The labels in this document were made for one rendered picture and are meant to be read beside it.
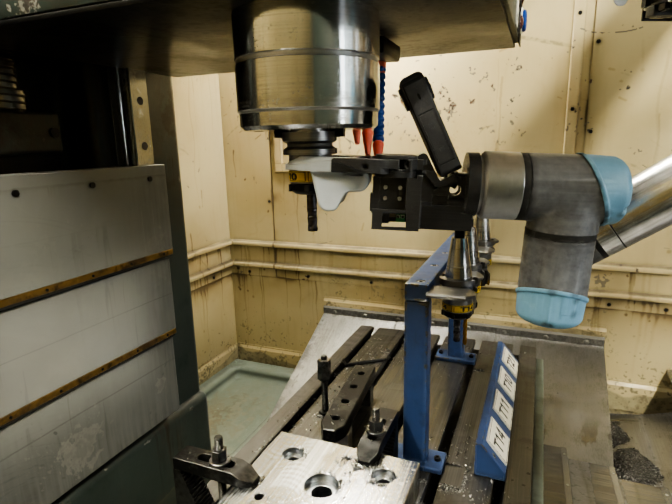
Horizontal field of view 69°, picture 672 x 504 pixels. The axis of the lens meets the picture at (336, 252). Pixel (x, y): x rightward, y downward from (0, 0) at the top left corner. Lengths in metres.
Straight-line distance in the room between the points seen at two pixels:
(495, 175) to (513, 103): 0.99
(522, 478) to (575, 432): 0.52
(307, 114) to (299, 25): 0.08
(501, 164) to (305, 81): 0.22
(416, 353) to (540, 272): 0.32
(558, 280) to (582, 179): 0.11
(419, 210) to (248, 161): 1.32
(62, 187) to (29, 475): 0.44
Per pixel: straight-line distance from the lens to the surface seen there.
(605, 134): 1.54
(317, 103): 0.50
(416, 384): 0.86
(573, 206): 0.57
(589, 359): 1.61
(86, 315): 0.91
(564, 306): 0.59
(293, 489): 0.74
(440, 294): 0.78
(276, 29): 0.52
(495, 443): 0.94
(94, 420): 0.99
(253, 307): 1.92
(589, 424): 1.46
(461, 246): 0.82
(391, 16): 0.60
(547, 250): 0.58
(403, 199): 0.55
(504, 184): 0.55
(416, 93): 0.55
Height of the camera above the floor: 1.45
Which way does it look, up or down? 13 degrees down
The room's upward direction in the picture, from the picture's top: 1 degrees counter-clockwise
